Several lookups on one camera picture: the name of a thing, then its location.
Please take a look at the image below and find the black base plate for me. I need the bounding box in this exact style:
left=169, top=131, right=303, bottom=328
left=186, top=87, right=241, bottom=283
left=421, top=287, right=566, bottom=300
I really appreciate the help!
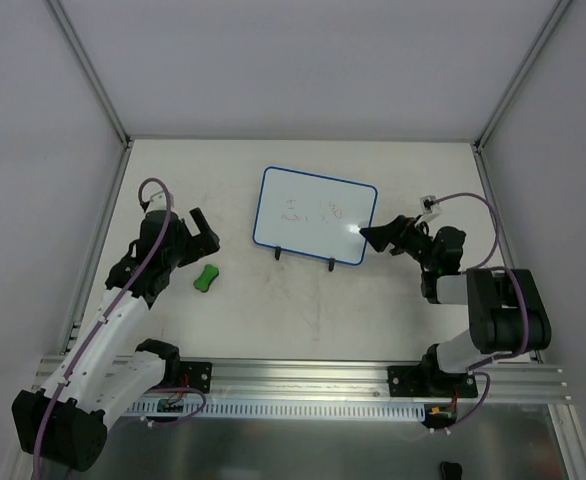
left=387, top=365, right=478, bottom=399
left=173, top=360, right=213, bottom=394

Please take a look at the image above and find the aluminium frame post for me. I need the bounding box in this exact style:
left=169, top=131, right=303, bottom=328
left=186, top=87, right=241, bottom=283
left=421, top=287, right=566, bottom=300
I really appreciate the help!
left=473, top=0, right=573, bottom=152
left=44, top=0, right=131, bottom=149

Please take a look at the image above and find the green black whiteboard eraser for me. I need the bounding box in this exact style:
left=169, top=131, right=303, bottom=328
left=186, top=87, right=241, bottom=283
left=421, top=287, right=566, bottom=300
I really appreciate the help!
left=193, top=264, right=220, bottom=293

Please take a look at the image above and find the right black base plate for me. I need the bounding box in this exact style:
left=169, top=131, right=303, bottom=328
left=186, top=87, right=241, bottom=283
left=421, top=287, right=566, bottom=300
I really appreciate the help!
left=387, top=365, right=478, bottom=399

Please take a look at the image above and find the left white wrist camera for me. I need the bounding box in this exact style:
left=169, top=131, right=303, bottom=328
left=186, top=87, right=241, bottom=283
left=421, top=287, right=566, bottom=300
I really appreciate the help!
left=143, top=192, right=173, bottom=213

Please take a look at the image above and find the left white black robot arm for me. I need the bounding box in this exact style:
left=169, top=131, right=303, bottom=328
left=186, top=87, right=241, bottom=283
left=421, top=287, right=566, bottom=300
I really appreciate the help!
left=11, top=203, right=220, bottom=479

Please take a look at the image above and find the white slotted cable duct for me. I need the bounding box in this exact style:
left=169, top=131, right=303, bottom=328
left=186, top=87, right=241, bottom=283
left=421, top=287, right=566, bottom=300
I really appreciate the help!
left=124, top=395, right=426, bottom=423

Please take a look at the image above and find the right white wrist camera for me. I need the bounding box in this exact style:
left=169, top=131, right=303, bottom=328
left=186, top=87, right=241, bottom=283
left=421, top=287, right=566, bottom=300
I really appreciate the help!
left=419, top=195, right=442, bottom=223

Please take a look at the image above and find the purple cable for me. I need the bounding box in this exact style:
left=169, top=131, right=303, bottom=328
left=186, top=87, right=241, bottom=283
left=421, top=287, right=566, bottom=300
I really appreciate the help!
left=31, top=177, right=207, bottom=480
left=422, top=192, right=532, bottom=436

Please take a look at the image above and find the black object at bottom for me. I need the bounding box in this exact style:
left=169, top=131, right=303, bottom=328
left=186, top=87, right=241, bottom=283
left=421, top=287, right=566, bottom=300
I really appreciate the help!
left=439, top=461, right=463, bottom=480

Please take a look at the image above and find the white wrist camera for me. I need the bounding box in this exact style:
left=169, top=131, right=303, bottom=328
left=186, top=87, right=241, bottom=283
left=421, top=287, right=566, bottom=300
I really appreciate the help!
left=143, top=192, right=173, bottom=213
left=419, top=195, right=442, bottom=223

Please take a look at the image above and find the left aluminium frame post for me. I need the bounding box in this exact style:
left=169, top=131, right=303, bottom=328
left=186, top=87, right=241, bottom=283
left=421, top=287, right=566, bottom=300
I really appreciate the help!
left=44, top=0, right=131, bottom=149

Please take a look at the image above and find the right aluminium frame post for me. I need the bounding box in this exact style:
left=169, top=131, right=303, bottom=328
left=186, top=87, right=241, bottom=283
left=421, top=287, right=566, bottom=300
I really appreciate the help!
left=473, top=0, right=573, bottom=152

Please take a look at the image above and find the aluminium mounting rail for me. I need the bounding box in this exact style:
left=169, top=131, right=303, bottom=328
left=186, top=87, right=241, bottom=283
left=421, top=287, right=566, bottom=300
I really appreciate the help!
left=196, top=358, right=573, bottom=404

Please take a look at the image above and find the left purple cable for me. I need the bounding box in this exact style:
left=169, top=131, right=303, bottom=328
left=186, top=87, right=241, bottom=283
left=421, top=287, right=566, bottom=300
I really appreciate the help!
left=31, top=177, right=207, bottom=480

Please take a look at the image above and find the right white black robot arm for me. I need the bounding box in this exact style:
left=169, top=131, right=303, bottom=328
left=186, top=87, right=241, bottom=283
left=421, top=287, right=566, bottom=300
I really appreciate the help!
left=360, top=216, right=552, bottom=398

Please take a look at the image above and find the blue framed whiteboard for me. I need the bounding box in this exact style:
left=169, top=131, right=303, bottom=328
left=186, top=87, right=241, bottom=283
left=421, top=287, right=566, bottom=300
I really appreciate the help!
left=252, top=166, right=378, bottom=266

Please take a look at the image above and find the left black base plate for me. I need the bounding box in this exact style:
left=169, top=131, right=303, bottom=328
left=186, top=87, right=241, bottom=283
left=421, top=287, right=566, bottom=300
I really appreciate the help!
left=173, top=360, right=213, bottom=394

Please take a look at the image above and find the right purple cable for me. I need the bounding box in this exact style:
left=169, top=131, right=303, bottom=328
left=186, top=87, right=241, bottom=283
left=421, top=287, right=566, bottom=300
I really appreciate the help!
left=422, top=192, right=532, bottom=436

